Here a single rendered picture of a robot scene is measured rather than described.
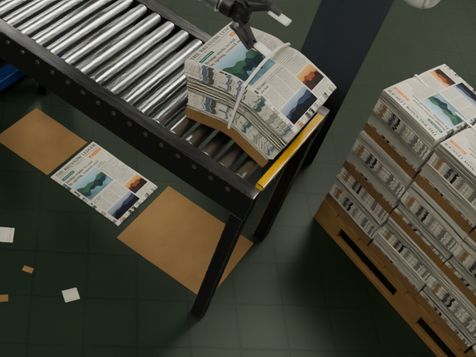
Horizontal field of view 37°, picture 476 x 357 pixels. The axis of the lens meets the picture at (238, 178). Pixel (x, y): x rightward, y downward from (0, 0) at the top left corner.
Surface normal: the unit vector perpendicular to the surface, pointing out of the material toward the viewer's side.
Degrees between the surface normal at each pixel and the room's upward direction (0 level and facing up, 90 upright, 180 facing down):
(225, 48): 14
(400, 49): 0
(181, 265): 0
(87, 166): 1
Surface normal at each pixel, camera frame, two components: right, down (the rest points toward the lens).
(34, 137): 0.25, -0.62
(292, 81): 0.45, -0.45
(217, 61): 0.04, -0.73
